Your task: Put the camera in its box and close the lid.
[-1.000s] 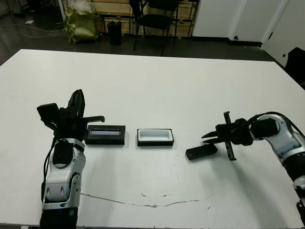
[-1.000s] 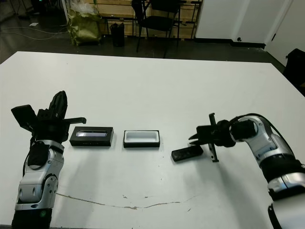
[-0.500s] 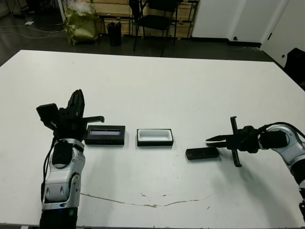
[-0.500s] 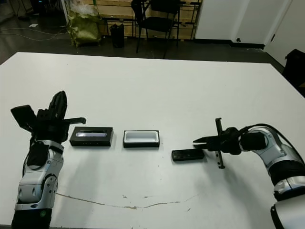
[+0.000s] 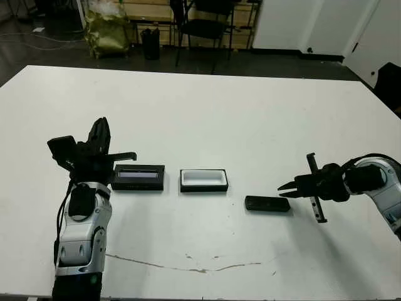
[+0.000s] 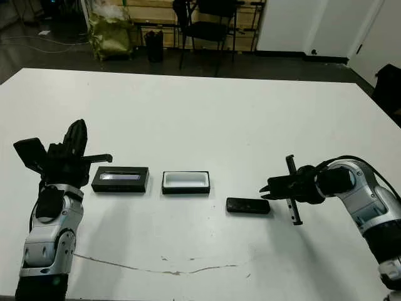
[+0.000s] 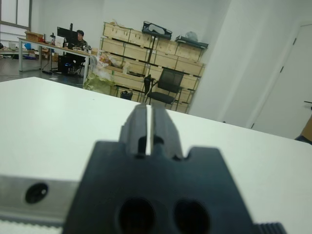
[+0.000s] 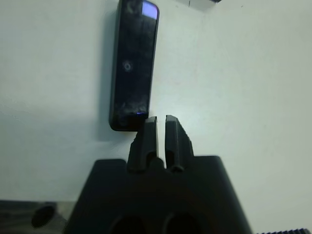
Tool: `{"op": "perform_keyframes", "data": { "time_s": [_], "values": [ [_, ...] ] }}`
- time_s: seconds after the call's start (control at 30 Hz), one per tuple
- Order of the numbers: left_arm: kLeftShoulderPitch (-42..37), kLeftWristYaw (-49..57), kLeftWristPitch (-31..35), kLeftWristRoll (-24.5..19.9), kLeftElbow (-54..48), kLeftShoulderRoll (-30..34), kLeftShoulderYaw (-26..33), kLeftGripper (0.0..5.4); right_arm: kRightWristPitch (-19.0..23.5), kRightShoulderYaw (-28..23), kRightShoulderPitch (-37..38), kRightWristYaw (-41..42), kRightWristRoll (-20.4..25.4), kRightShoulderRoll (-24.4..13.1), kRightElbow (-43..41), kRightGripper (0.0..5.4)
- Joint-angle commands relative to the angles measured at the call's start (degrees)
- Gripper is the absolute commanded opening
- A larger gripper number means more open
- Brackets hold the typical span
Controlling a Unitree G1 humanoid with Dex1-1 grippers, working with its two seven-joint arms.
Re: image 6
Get black waste bin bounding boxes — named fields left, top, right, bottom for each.
left=143, top=30, right=165, bottom=63

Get clear plastic bag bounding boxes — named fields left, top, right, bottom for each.
left=93, top=3, right=128, bottom=22

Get black box lid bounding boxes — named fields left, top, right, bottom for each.
left=90, top=166, right=150, bottom=194

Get black box base white insert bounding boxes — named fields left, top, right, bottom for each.
left=162, top=171, right=211, bottom=196

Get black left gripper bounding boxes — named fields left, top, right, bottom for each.
left=39, top=119, right=113, bottom=189

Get green sack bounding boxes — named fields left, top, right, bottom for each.
left=87, top=12, right=135, bottom=61

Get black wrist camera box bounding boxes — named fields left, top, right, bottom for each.
left=13, top=137, right=48, bottom=170
left=268, top=175, right=297, bottom=200

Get white floor cable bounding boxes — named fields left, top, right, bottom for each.
left=0, top=31, right=91, bottom=53

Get black chair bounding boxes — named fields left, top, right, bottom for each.
left=172, top=0, right=239, bottom=78

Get black seat back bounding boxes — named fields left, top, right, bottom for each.
left=372, top=63, right=401, bottom=123

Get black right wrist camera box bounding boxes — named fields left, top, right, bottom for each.
left=268, top=175, right=297, bottom=200

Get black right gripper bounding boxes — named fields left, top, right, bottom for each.
left=259, top=155, right=325, bottom=226

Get slim black camera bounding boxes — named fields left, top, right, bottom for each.
left=226, top=197, right=271, bottom=216

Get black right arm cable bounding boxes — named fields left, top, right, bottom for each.
left=316, top=155, right=401, bottom=204

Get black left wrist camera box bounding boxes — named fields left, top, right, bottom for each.
left=13, top=137, right=48, bottom=170

